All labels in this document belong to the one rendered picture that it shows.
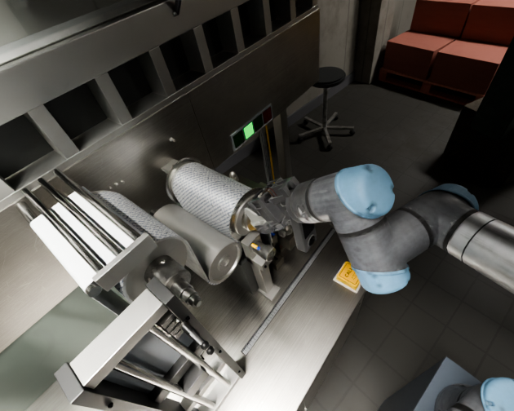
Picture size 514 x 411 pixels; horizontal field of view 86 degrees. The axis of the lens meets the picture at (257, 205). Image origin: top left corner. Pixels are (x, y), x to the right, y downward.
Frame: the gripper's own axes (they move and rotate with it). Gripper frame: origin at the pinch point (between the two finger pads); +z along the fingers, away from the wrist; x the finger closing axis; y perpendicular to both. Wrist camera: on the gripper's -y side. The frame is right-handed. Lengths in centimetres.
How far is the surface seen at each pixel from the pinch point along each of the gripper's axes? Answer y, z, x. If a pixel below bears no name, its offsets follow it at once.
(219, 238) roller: 1.9, 7.9, 8.0
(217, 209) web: 7.9, 6.1, 4.0
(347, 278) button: -38.3, 7.4, -15.0
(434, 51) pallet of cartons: -42, 78, -314
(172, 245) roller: 10.4, -2.3, 19.0
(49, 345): 7, 43, 55
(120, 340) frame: 8.3, -17.1, 34.3
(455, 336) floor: -141, 29, -62
